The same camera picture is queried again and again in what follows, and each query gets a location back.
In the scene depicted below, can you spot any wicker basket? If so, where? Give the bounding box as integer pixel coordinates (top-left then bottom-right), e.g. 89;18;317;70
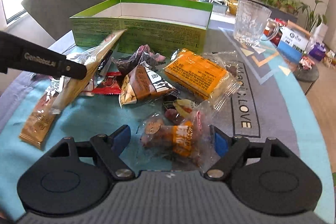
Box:
227;0;239;14

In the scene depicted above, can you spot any small pistachio packet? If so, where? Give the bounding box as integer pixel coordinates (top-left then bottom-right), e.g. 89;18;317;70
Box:
163;98;208;125

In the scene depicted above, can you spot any long brown snack packet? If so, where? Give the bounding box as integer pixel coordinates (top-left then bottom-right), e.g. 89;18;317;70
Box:
19;82;66;149

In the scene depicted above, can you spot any red snack packet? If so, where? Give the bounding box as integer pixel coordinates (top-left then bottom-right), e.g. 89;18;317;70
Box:
92;72;124;95

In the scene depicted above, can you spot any blue and white carton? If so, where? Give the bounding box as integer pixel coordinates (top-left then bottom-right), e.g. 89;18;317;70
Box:
277;20;313;64

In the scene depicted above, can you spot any orange cake packet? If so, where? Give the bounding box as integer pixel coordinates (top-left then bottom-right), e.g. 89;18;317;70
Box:
163;48;243;110

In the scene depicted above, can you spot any green cardboard box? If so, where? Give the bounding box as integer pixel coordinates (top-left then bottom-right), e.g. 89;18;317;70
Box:
70;0;214;54

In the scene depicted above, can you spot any large leaf plant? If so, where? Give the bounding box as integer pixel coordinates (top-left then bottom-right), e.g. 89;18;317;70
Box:
299;0;328;33

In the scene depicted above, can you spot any dark round table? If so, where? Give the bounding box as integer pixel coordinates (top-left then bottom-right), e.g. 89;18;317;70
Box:
295;61;320;83

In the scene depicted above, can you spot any purple gift bag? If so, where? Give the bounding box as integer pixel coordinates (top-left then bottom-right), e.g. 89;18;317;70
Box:
308;42;327;62

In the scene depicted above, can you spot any clear packet with orange label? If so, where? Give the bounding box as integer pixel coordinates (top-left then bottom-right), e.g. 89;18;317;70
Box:
139;111;218;167

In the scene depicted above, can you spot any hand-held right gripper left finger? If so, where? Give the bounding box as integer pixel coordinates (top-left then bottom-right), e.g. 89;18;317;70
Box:
46;125;137;180

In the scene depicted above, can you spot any purple snack packet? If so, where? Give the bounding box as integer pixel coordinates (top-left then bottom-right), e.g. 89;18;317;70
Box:
112;45;164;77

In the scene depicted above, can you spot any clear glass mug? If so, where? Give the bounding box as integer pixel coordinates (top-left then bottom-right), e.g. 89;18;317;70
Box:
233;0;280;46

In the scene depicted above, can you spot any brown peanut packet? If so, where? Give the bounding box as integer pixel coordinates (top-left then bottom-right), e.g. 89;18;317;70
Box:
119;65;176;107

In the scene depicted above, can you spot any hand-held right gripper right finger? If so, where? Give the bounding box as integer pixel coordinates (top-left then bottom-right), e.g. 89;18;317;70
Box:
203;125;290;180

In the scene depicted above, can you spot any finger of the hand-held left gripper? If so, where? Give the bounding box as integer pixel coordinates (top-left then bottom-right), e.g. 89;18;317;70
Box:
62;56;88;80

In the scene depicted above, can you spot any silver gold snack packet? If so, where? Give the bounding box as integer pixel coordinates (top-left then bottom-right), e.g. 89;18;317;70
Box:
47;28;129;115

